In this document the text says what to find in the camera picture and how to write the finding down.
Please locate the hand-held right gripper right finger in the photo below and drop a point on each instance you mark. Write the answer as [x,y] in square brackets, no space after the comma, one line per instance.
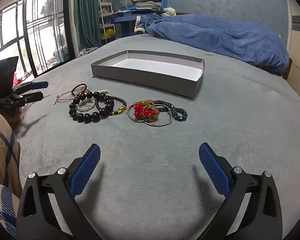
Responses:
[215,170]

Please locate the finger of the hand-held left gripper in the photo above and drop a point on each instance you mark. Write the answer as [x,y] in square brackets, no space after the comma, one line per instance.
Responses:
[33,97]
[38,85]

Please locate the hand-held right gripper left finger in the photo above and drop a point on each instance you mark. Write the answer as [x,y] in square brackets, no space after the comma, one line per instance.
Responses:
[86,170]

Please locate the silver bangle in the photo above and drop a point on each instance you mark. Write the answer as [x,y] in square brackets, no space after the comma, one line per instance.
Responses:
[129,115]
[165,124]

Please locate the grey cardboard box tray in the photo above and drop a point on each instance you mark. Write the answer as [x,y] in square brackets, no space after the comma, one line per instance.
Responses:
[150,66]

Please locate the black framed window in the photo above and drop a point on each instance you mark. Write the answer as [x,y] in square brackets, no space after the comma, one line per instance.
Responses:
[40,30]

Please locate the white bag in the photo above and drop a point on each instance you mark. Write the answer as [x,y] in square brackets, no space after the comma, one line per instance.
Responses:
[87,51]

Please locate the teal curtain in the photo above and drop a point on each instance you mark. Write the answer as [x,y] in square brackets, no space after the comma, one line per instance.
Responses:
[86,17]

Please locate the yellow bag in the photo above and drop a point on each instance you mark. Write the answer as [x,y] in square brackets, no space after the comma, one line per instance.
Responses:
[109,32]

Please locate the blue bookshelf desk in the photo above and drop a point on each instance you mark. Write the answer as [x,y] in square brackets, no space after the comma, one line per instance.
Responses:
[126,20]

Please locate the blue fleece blanket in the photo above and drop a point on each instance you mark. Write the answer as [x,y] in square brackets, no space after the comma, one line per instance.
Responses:
[215,35]

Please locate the stack of papers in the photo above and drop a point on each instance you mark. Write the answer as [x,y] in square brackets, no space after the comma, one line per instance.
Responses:
[148,5]

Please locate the beige cabinet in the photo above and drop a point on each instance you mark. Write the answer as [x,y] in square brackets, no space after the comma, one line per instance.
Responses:
[298,55]

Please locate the white plush toy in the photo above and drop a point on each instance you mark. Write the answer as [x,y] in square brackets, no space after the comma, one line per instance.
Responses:
[170,11]

